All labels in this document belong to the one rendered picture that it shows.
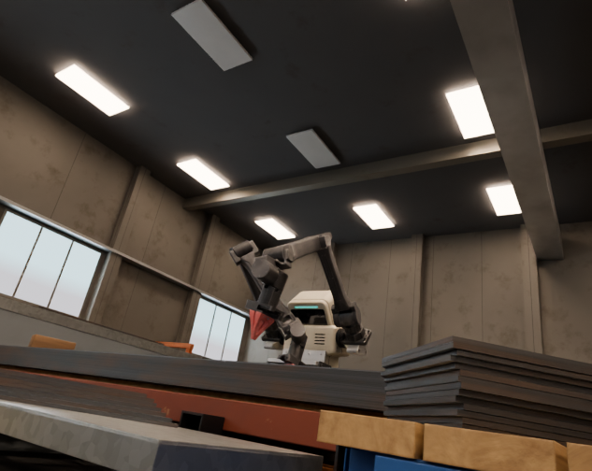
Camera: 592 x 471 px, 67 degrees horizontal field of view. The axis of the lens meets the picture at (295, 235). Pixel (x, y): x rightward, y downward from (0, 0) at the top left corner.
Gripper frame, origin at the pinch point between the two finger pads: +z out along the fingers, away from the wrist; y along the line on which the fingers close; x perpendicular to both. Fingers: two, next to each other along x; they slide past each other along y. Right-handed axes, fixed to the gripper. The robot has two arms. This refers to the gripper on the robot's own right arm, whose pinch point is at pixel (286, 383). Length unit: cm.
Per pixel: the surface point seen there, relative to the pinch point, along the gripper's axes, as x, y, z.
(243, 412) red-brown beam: -65, -58, 35
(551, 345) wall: 216, 828, -473
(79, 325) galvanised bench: 70, -58, -3
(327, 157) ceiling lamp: 412, 260, -630
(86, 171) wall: 823, -62, -510
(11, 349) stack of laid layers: 19, -81, 26
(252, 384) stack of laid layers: -66, -59, 30
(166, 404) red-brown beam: -47, -62, 35
